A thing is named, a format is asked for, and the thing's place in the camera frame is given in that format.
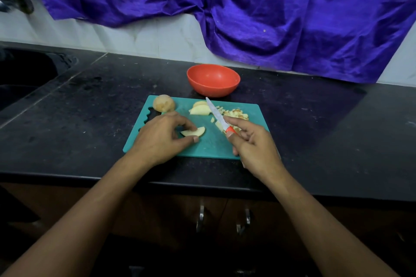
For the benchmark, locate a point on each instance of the pile of diced apple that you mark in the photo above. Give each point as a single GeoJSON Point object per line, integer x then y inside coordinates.
{"type": "Point", "coordinates": [235, 114]}

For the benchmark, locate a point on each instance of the brown potato half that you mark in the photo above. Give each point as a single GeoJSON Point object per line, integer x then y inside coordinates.
{"type": "Point", "coordinates": [164, 103]}

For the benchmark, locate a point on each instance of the purple cloth curtain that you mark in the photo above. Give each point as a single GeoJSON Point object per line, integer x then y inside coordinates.
{"type": "Point", "coordinates": [292, 14]}

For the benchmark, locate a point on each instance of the person's left forearm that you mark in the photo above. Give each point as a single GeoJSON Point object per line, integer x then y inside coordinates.
{"type": "Point", "coordinates": [71, 228]}

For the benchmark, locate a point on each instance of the dark kitchen sink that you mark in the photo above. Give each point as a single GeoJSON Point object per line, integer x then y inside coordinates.
{"type": "Point", "coordinates": [26, 79]}

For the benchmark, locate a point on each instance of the teal plastic cutting board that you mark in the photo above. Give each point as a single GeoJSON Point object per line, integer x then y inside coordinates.
{"type": "Point", "coordinates": [208, 147]}

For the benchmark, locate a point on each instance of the orange bowl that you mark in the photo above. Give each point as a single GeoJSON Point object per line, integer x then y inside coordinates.
{"type": "Point", "coordinates": [213, 80]}

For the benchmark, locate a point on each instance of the person's right forearm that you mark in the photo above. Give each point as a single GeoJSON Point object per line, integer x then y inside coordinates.
{"type": "Point", "coordinates": [331, 234]}

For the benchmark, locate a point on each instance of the person's right hand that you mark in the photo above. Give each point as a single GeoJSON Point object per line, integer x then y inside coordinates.
{"type": "Point", "coordinates": [259, 151]}

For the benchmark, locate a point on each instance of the person's left hand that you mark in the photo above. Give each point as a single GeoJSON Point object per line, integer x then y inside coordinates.
{"type": "Point", "coordinates": [159, 140]}

